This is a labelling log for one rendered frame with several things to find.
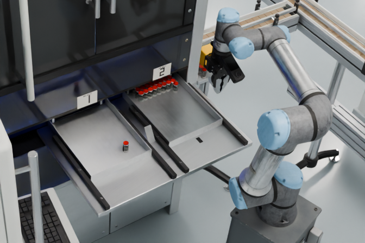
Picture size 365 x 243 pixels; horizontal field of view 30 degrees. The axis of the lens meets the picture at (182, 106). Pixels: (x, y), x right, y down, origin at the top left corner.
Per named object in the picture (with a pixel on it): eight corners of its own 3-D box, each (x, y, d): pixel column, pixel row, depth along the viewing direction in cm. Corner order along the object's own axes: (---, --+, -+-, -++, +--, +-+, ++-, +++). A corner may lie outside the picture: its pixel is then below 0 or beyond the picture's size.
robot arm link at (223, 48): (239, 39, 240) (221, 46, 237) (237, 50, 244) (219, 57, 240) (226, 28, 245) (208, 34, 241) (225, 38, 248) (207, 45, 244)
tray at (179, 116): (122, 96, 281) (122, 90, 279) (173, 76, 293) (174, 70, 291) (168, 148, 262) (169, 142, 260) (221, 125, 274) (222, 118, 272)
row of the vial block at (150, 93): (137, 100, 280) (137, 91, 277) (172, 85, 289) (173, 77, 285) (139, 103, 279) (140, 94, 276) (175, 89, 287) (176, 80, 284)
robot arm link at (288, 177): (303, 203, 247) (312, 178, 238) (270, 211, 243) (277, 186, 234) (289, 179, 255) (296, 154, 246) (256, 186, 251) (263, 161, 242)
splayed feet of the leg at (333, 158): (267, 186, 370) (271, 168, 360) (332, 152, 393) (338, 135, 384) (276, 196, 365) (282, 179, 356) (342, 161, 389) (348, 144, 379)
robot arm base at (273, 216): (303, 209, 257) (309, 192, 251) (283, 234, 248) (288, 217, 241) (270, 189, 263) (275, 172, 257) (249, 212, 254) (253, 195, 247)
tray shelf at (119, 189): (36, 133, 264) (36, 129, 263) (183, 76, 297) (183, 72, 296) (98, 217, 237) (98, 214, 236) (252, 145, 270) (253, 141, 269)
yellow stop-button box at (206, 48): (193, 58, 291) (195, 44, 286) (207, 53, 295) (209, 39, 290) (204, 68, 287) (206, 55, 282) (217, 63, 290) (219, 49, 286)
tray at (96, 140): (47, 125, 265) (47, 118, 263) (105, 102, 277) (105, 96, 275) (90, 182, 246) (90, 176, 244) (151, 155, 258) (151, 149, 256)
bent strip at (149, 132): (143, 138, 265) (144, 127, 261) (149, 134, 266) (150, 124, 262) (163, 160, 257) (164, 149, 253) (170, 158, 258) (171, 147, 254)
